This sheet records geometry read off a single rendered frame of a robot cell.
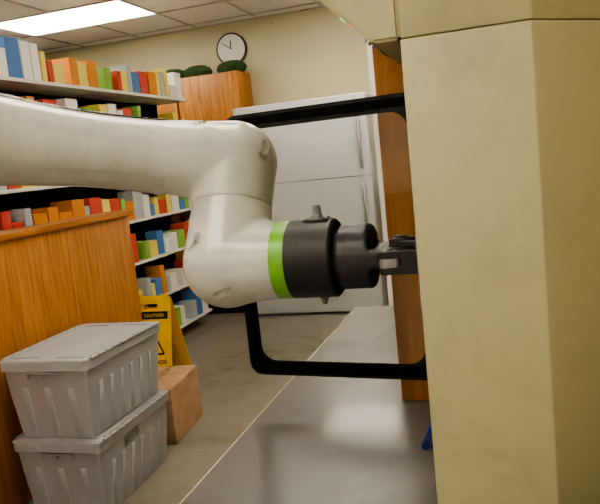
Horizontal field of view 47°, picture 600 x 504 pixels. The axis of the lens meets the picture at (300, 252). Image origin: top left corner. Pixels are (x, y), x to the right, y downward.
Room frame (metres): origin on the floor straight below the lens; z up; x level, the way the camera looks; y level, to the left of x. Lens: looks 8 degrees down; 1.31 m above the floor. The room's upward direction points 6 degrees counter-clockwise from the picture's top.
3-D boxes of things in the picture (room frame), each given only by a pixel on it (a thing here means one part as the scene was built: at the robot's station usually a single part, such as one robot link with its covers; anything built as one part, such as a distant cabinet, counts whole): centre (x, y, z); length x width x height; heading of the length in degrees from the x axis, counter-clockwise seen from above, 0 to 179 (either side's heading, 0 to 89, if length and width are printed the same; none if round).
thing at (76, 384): (2.86, 0.95, 0.49); 0.60 x 0.42 x 0.33; 163
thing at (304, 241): (0.80, -0.02, 1.20); 0.09 x 0.06 x 0.12; 163
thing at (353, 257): (0.77, -0.09, 1.20); 0.09 x 0.08 x 0.07; 73
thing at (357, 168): (0.99, -0.04, 1.19); 0.30 x 0.01 x 0.40; 66
